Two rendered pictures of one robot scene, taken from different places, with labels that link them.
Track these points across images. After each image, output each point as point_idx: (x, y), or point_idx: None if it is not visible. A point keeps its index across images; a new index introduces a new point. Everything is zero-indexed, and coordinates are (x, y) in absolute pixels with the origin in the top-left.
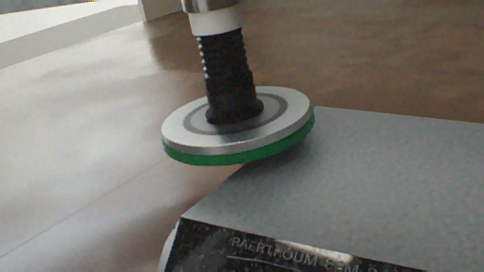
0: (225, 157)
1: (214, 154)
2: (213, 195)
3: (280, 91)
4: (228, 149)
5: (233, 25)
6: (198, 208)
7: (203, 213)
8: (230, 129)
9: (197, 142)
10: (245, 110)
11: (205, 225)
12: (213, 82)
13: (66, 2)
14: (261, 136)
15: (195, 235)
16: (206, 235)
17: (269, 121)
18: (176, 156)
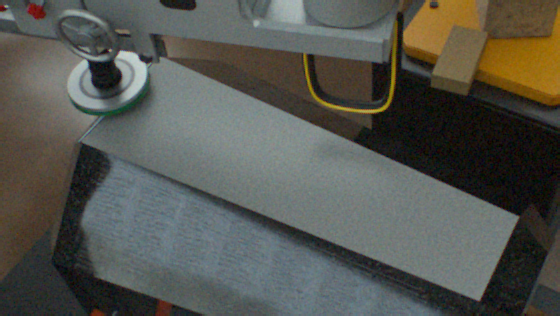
0: (101, 113)
1: (95, 111)
2: (96, 128)
3: (133, 59)
4: (102, 110)
5: (100, 50)
6: (89, 137)
7: (92, 141)
8: (103, 95)
9: (86, 103)
10: (111, 80)
11: (92, 147)
12: (93, 71)
13: (7, 32)
14: (117, 104)
15: (88, 151)
16: (93, 152)
17: (123, 91)
18: (76, 107)
